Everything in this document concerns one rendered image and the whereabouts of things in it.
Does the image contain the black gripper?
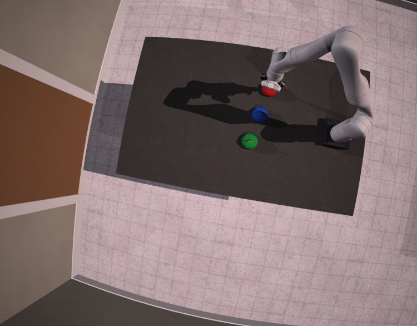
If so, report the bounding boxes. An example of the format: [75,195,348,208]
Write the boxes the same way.
[260,73,286,87]

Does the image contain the blue dome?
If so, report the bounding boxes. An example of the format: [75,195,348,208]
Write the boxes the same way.
[252,107,268,122]

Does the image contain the red dome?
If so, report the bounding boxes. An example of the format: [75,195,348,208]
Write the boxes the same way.
[261,87,277,97]

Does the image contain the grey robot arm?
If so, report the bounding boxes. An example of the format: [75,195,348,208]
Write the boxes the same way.
[261,26,375,142]

